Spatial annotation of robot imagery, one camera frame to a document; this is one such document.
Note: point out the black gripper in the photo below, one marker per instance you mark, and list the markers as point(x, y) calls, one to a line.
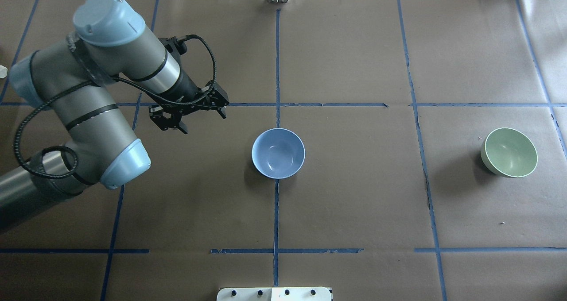
point(186, 89)

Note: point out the blue bowl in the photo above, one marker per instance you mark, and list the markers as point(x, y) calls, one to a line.
point(278, 153)

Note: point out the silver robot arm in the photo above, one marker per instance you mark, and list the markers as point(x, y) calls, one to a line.
point(110, 43)

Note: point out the green bowl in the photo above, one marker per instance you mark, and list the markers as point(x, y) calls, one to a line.
point(508, 153)

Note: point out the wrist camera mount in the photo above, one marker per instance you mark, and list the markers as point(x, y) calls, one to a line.
point(175, 46)

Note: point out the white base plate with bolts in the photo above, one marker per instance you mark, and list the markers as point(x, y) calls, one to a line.
point(310, 293)

